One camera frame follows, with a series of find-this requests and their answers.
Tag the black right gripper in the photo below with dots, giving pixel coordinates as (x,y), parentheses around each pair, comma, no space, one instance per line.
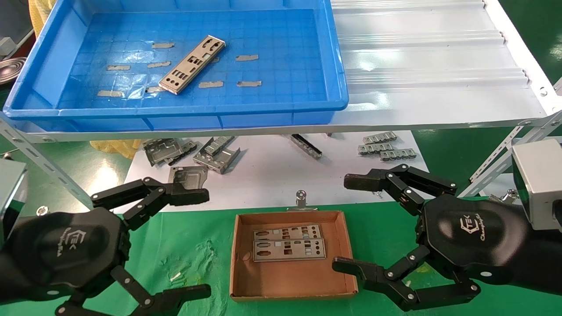
(470,237)

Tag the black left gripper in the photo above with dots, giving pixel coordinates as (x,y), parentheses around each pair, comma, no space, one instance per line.
(66,250)

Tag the metal I/O shield plate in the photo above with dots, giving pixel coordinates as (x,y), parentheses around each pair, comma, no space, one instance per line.
(287,231)
(193,63)
(290,250)

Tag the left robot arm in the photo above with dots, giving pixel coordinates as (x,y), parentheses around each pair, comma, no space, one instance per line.
(11,285)

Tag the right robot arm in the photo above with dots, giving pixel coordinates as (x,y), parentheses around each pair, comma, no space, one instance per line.
(544,259)

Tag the brown cardboard box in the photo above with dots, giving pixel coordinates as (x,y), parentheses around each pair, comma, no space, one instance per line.
(285,276)

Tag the blue plastic tray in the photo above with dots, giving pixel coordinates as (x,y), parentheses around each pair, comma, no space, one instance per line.
(285,66)

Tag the small grey box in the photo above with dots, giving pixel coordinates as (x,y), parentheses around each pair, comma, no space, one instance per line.
(5,46)

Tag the green cloth mat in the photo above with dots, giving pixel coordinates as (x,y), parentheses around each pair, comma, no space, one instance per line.
(197,245)

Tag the small notched metal strip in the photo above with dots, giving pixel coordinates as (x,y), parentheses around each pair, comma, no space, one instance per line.
(380,138)
(398,154)
(375,148)

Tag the long narrow metal strip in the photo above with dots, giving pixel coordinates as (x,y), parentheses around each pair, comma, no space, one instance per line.
(307,148)

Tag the white board sheet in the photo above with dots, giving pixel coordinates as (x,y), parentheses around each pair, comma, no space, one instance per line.
(272,175)

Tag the slotted steel angle brace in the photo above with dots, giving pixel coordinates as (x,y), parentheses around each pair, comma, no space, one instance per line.
(39,160)
(496,158)

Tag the white corrugated metal shelf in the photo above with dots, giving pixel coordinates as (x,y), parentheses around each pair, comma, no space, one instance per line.
(417,66)

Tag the round ribbed metal disc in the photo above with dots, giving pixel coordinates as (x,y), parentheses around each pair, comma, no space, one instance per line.
(11,70)

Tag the yellow woven bag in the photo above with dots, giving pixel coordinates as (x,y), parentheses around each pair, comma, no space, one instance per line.
(35,8)

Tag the stamped metal bracket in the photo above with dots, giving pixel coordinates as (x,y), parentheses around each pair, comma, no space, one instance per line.
(160,151)
(219,162)
(189,175)

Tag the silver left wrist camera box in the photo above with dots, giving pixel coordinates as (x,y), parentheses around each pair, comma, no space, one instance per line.
(11,193)

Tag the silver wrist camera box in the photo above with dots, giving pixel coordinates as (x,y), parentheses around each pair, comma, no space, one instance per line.
(540,184)
(11,193)

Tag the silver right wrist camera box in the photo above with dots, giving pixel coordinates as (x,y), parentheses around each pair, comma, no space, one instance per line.
(540,184)

